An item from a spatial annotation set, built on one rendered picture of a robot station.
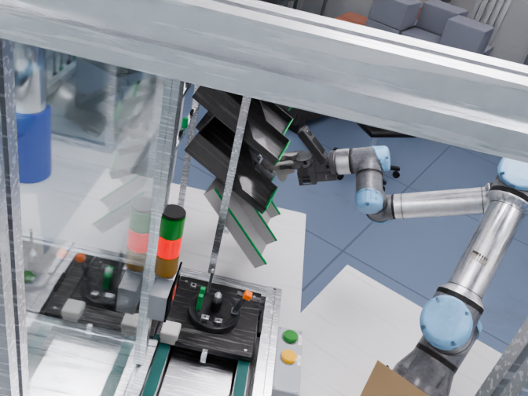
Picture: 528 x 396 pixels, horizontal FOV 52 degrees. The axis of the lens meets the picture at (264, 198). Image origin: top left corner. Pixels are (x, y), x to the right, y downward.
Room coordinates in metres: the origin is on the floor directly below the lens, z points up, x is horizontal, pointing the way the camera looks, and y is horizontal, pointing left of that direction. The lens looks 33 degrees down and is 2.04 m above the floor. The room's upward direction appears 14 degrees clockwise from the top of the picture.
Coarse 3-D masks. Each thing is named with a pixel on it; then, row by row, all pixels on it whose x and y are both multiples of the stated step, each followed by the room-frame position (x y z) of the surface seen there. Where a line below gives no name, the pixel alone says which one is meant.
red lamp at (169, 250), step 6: (162, 240) 0.83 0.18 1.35; (168, 240) 0.83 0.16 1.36; (174, 240) 0.83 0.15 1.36; (180, 240) 0.84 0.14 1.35; (162, 246) 0.83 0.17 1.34; (168, 246) 0.83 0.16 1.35; (174, 246) 0.83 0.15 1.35; (180, 246) 0.85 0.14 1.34; (156, 252) 0.83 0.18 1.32; (162, 252) 0.83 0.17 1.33; (168, 252) 0.83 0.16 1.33; (174, 252) 0.83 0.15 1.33; (168, 258) 0.83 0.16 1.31
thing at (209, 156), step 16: (208, 128) 1.41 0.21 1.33; (224, 128) 1.40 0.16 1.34; (192, 144) 1.28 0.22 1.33; (208, 144) 1.27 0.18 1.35; (224, 144) 1.40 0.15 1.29; (208, 160) 1.27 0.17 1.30; (224, 160) 1.27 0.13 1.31; (240, 160) 1.39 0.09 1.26; (224, 176) 1.27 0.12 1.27; (240, 176) 1.34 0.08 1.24; (256, 176) 1.38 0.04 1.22; (240, 192) 1.26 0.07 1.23; (256, 192) 1.32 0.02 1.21; (272, 192) 1.36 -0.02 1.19; (256, 208) 1.25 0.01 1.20
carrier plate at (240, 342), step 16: (224, 288) 1.15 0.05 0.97; (176, 304) 1.04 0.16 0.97; (256, 304) 1.12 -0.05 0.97; (176, 320) 0.99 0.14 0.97; (240, 320) 1.05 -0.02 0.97; (256, 320) 1.06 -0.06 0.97; (192, 336) 0.95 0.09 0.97; (208, 336) 0.96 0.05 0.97; (224, 336) 0.98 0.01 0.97; (240, 336) 0.99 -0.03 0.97; (208, 352) 0.93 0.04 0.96; (224, 352) 0.93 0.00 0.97; (240, 352) 0.94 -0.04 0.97
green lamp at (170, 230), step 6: (162, 216) 0.83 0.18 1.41; (162, 222) 0.83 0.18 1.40; (168, 222) 0.83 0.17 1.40; (174, 222) 0.83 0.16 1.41; (180, 222) 0.84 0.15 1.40; (162, 228) 0.83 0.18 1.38; (168, 228) 0.83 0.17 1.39; (174, 228) 0.83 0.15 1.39; (180, 228) 0.84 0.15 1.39; (162, 234) 0.83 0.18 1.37; (168, 234) 0.83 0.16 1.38; (174, 234) 0.83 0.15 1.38; (180, 234) 0.84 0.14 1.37
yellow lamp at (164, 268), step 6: (156, 258) 0.83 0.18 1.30; (162, 258) 0.83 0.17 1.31; (174, 258) 0.84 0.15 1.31; (156, 264) 0.83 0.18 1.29; (162, 264) 0.83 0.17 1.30; (168, 264) 0.83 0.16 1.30; (174, 264) 0.84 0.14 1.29; (156, 270) 0.83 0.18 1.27; (162, 270) 0.83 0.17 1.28; (168, 270) 0.83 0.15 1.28; (174, 270) 0.84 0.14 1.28; (162, 276) 0.83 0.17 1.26; (168, 276) 0.83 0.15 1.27
